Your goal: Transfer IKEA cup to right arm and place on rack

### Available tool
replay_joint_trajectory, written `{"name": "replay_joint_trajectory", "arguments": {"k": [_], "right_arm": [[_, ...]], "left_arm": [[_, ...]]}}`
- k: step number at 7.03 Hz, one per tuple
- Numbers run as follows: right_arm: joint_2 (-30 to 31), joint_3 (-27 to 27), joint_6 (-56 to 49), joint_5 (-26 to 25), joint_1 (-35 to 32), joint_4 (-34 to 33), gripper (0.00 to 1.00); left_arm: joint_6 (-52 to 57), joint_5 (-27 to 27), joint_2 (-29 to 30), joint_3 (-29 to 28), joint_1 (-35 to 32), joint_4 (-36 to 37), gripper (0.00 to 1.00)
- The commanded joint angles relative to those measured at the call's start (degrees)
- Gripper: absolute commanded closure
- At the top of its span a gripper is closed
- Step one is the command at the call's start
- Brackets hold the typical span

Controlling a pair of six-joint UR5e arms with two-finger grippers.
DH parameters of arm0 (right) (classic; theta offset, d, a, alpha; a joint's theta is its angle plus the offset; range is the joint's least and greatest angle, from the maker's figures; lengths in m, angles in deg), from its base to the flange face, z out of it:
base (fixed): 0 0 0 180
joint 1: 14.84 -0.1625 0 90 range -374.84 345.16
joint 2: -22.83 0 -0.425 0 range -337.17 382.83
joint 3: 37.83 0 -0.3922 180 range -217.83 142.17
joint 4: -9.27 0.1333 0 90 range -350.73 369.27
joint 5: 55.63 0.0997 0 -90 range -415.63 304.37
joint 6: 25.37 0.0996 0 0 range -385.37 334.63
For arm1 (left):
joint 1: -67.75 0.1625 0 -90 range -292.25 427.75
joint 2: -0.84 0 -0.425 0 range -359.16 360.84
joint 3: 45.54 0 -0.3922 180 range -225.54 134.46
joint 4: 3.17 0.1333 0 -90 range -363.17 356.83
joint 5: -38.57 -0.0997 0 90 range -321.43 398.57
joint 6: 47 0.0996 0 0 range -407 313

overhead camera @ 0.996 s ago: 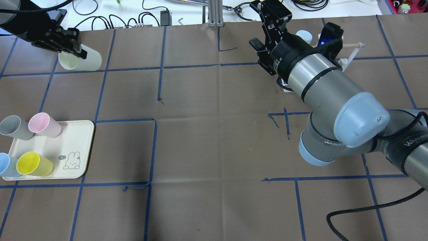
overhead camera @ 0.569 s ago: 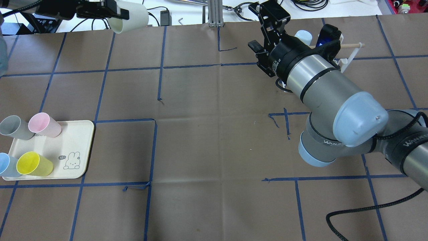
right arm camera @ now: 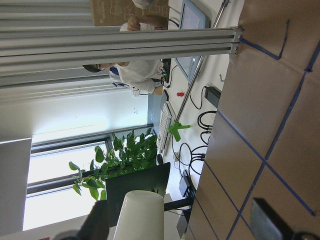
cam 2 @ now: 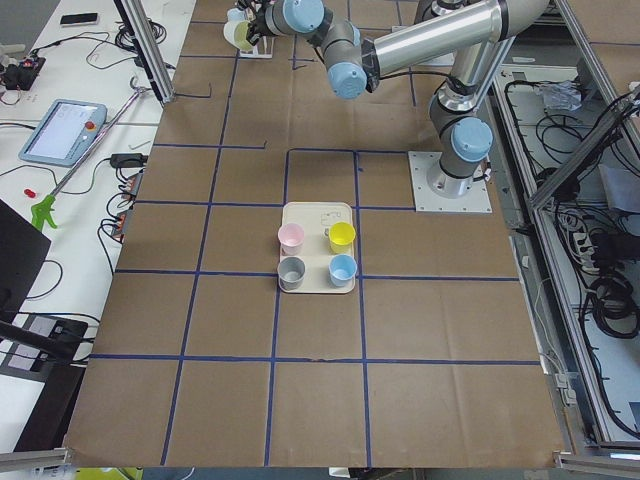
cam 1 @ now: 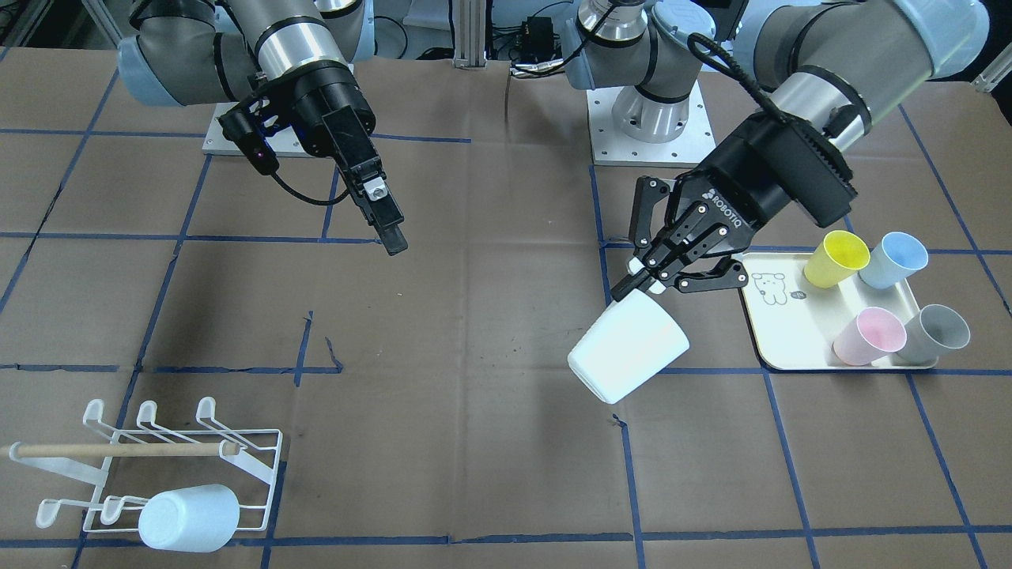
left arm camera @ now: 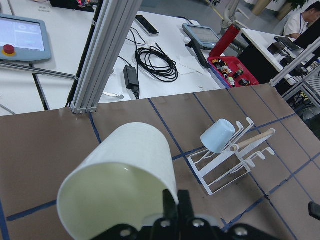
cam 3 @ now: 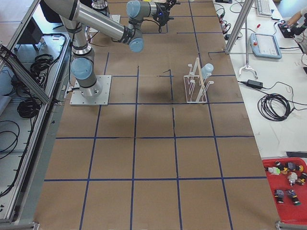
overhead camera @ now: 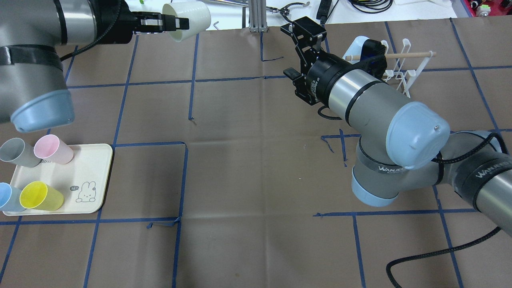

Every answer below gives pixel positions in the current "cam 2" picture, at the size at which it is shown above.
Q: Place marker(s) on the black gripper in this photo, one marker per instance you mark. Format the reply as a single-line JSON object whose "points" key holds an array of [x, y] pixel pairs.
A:
{"points": [[259, 23]]}

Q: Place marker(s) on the white plastic cup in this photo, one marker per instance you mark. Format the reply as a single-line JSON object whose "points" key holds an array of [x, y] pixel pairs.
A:
{"points": [[235, 33]]}

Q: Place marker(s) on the light blue plastic cup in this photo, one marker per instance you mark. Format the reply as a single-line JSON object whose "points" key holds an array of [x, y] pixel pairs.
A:
{"points": [[342, 271], [236, 15]]}

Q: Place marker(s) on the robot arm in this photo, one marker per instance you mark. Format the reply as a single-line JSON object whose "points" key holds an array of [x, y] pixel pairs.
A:
{"points": [[478, 33]]}

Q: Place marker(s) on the pink plastic cup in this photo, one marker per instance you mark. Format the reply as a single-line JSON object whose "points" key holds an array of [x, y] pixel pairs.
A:
{"points": [[291, 238]]}

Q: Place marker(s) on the yellow plastic cup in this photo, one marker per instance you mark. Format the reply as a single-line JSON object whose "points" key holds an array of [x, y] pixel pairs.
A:
{"points": [[341, 237]]}

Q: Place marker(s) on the grey plastic cup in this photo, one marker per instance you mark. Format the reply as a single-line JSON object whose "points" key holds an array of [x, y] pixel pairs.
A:
{"points": [[291, 272]]}

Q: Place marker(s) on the black power adapter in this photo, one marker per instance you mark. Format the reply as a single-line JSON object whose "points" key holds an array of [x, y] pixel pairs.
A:
{"points": [[128, 160]]}

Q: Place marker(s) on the cream plastic tray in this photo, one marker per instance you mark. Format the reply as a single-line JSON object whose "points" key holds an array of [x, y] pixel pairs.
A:
{"points": [[316, 219]]}

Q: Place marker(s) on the teach pendant tablet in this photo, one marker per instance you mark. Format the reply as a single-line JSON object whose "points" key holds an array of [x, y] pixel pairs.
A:
{"points": [[65, 133]]}

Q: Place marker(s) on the black computer monitor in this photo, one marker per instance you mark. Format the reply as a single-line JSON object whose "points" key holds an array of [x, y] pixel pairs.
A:
{"points": [[23, 251]]}

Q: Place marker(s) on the white wire cup rack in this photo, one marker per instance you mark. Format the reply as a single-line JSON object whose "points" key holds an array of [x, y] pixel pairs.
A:
{"points": [[264, 49]]}

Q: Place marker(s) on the aluminium frame post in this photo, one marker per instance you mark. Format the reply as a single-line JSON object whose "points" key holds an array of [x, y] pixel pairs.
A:
{"points": [[138, 26]]}

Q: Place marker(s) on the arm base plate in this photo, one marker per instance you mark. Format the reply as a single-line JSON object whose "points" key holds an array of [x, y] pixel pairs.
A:
{"points": [[436, 192]]}

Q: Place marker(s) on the green handled reacher grabber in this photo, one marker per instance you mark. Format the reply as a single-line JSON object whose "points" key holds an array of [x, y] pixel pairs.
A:
{"points": [[42, 211]]}

